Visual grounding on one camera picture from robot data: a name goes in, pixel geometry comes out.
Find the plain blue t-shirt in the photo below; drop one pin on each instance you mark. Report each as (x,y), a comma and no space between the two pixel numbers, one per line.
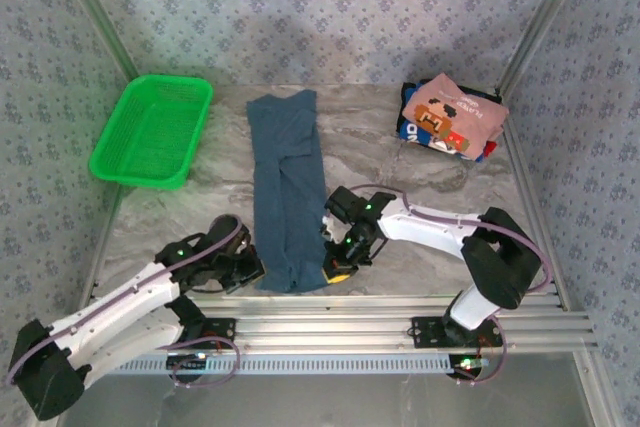
(285,197)

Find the green plastic basket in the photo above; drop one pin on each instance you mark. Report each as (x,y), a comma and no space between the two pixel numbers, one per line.
(150,132)

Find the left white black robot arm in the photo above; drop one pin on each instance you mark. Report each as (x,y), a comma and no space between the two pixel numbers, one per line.
(125,297)

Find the narrow aluminium rail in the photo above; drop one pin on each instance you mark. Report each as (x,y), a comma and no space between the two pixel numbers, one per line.
(325,303)

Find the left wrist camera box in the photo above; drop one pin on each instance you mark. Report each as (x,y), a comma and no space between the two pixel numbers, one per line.
(226,229)

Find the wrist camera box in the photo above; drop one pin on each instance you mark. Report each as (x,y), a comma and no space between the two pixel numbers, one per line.
(342,202)
(226,229)

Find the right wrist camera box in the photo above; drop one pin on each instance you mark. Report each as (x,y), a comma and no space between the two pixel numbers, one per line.
(342,202)

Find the wide slotted aluminium rail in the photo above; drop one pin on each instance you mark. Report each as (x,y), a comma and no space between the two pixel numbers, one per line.
(325,332)

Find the aluminium corner post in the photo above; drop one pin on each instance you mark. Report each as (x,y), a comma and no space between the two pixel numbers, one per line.
(106,22)
(543,22)

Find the aluminium frame leg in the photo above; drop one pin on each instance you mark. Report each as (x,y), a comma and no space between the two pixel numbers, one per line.
(595,392)

